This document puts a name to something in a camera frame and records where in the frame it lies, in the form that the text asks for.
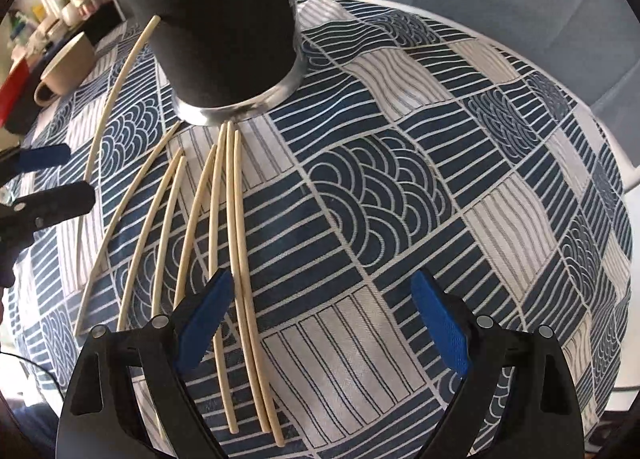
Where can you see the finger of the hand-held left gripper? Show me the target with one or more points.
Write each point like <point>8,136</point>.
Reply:
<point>47,156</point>
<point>55,204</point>

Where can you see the set of bamboo chopsticks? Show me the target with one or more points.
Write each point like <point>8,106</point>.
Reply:
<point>242,264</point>

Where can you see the red flat object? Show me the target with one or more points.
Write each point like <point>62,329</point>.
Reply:
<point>12,89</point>

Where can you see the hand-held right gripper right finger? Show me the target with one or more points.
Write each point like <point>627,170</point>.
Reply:
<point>442,324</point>

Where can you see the blue white patterned tablecloth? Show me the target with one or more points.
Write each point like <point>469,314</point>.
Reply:
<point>375,189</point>

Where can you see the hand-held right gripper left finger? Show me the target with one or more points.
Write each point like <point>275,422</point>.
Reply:
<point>205,324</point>

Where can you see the beige ceramic mug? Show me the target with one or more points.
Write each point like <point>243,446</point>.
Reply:
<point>70,64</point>

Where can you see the stack of pale cups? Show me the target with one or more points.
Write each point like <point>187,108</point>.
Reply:
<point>80,1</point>

